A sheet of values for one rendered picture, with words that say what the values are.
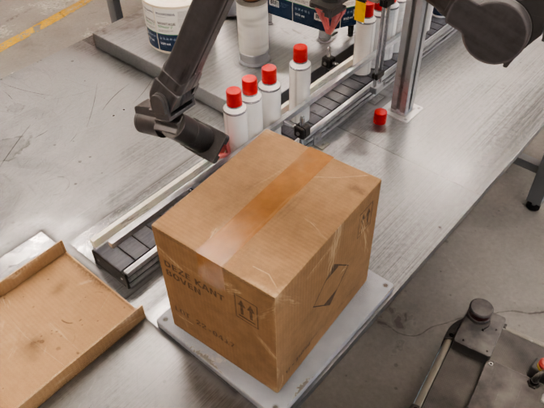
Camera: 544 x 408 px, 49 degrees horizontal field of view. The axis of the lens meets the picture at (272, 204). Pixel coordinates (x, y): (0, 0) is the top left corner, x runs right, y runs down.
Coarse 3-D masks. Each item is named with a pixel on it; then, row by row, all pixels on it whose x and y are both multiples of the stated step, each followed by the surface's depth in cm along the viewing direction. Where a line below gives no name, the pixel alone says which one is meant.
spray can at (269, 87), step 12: (264, 72) 130; (276, 72) 131; (264, 84) 132; (276, 84) 132; (264, 96) 133; (276, 96) 133; (264, 108) 135; (276, 108) 135; (264, 120) 138; (276, 120) 138; (276, 132) 140
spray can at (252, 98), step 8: (248, 80) 127; (256, 80) 127; (248, 88) 127; (256, 88) 128; (248, 96) 129; (256, 96) 129; (248, 104) 129; (256, 104) 129; (248, 112) 130; (256, 112) 131; (248, 120) 132; (256, 120) 132; (248, 128) 134; (256, 128) 134
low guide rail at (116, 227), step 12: (348, 60) 164; (336, 72) 161; (312, 84) 155; (324, 84) 159; (288, 108) 150; (192, 168) 132; (204, 168) 135; (180, 180) 130; (168, 192) 129; (144, 204) 125; (156, 204) 127; (132, 216) 123; (108, 228) 120; (120, 228) 122; (96, 240) 118
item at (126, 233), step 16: (400, 32) 164; (336, 80) 148; (320, 96) 145; (288, 112) 139; (272, 128) 135; (224, 160) 127; (208, 176) 124; (176, 192) 120; (160, 208) 117; (144, 224) 115; (112, 240) 111
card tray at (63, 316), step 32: (64, 256) 126; (0, 288) 117; (32, 288) 120; (64, 288) 119; (96, 288) 119; (0, 320) 114; (32, 320) 114; (64, 320) 114; (96, 320) 114; (128, 320) 110; (0, 352) 109; (32, 352) 109; (64, 352) 109; (96, 352) 107; (0, 384) 105; (32, 384) 104; (64, 384) 104
